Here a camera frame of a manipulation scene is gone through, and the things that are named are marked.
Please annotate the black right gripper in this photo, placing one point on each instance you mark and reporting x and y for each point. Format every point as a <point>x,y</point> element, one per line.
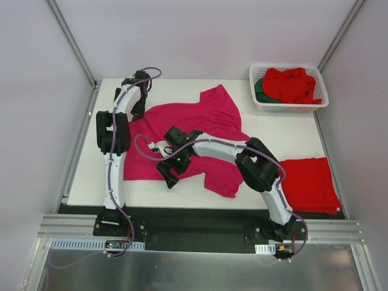
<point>169,169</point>

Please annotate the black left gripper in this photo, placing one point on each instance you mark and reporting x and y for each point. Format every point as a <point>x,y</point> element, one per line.
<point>137,108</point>

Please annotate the white plastic laundry basket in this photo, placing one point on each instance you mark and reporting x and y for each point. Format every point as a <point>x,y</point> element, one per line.
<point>257,71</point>

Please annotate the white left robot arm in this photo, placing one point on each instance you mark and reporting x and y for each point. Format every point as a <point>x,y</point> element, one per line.
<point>113,138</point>

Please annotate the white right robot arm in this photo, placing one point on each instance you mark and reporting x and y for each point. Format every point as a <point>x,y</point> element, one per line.
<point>259,169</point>

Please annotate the green t shirt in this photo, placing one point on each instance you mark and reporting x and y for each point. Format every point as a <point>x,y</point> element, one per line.
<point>261,96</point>

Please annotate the folded red t shirt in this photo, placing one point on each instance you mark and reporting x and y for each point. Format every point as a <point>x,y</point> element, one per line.
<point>308,186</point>

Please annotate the red crumpled t shirt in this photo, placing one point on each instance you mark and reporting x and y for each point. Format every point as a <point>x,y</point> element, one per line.
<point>292,86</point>

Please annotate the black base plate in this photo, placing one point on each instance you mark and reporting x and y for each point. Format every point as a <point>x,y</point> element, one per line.
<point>196,230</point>

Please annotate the aluminium frame rail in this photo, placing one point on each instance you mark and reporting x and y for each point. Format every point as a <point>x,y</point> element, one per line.
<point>319,231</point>

